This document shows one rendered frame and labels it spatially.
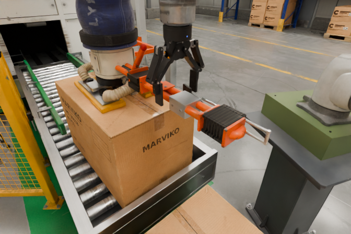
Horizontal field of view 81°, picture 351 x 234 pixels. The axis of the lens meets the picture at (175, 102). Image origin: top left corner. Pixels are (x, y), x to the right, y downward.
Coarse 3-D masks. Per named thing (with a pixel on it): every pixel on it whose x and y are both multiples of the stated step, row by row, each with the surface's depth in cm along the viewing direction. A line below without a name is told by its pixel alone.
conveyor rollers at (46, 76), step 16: (64, 64) 246; (32, 80) 202; (48, 80) 202; (48, 96) 174; (48, 112) 153; (48, 128) 139; (64, 144) 122; (64, 160) 110; (80, 160) 112; (96, 176) 101; (96, 192) 94; (96, 208) 86
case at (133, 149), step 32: (64, 96) 96; (128, 96) 89; (96, 128) 74; (128, 128) 69; (160, 128) 80; (192, 128) 95; (96, 160) 92; (128, 160) 74; (160, 160) 87; (128, 192) 80
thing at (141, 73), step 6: (132, 72) 72; (138, 72) 74; (144, 72) 74; (132, 78) 69; (138, 78) 69; (144, 78) 67; (132, 84) 71; (138, 84) 68; (138, 90) 69; (144, 90) 69
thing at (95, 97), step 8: (80, 80) 97; (88, 80) 92; (80, 88) 91; (88, 88) 90; (88, 96) 85; (96, 96) 84; (96, 104) 79; (104, 104) 78; (112, 104) 79; (120, 104) 80; (104, 112) 77
